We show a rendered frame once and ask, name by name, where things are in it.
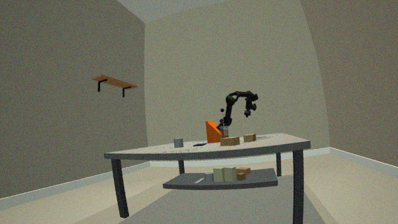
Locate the dark grey flat shelf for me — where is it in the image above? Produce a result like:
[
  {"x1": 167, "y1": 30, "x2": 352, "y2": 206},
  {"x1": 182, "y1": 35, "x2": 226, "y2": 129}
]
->
[{"x1": 162, "y1": 168, "x2": 278, "y2": 190}]

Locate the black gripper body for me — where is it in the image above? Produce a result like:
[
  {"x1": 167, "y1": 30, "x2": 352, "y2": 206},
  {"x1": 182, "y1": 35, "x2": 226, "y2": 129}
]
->
[{"x1": 244, "y1": 103, "x2": 252, "y2": 116}]

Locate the grey cylinder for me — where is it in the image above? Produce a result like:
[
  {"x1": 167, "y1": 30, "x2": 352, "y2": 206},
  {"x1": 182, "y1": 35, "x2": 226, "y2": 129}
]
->
[
  {"x1": 174, "y1": 138, "x2": 183, "y2": 148},
  {"x1": 205, "y1": 172, "x2": 214, "y2": 182}
]

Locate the pale green block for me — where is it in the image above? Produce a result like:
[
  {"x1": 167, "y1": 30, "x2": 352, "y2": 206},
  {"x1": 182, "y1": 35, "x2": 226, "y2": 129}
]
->
[
  {"x1": 224, "y1": 166, "x2": 237, "y2": 181},
  {"x1": 213, "y1": 167, "x2": 225, "y2": 182}
]

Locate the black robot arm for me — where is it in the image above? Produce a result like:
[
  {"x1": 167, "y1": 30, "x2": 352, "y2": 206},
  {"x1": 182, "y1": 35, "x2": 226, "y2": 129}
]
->
[{"x1": 216, "y1": 91, "x2": 258, "y2": 131}]

